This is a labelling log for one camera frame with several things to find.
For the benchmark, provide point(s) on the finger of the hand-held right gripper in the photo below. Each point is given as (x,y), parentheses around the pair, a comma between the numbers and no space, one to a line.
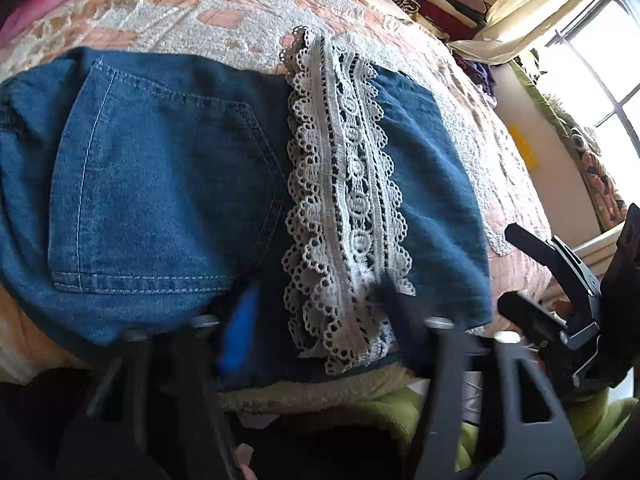
(555,255)
(530,315)

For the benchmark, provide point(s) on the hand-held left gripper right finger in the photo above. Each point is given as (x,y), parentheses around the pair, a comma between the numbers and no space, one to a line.
(400,310)

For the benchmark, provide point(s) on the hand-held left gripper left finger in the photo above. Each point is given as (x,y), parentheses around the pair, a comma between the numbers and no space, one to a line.
(240,330)

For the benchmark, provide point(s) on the blue denim lace-trimmed pants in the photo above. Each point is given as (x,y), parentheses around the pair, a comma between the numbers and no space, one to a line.
(165,185)

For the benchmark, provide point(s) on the patterned cloth on sill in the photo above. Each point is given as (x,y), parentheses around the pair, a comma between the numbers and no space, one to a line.
(600,185)

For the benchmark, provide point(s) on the green fleece cloth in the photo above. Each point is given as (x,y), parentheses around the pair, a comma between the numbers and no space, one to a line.
(395,410)

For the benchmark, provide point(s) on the dark cloth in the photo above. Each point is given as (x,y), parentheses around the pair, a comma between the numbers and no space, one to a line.
(310,450)

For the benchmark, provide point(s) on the green cloth on sill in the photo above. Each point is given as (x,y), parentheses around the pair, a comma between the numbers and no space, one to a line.
(537,95)

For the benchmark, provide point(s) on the purple clothes heap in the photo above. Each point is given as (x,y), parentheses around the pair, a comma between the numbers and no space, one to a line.
(480,75)

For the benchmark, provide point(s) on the window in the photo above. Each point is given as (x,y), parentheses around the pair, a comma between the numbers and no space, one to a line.
(615,60)

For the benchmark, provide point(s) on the cream curtain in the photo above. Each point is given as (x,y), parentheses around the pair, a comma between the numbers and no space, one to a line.
(540,0)

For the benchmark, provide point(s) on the pile of folded clothes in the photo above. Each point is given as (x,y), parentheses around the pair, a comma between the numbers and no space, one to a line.
(440,0)

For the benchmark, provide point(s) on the peach quilted lace bedspread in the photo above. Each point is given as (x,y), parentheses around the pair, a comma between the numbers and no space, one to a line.
(225,15)

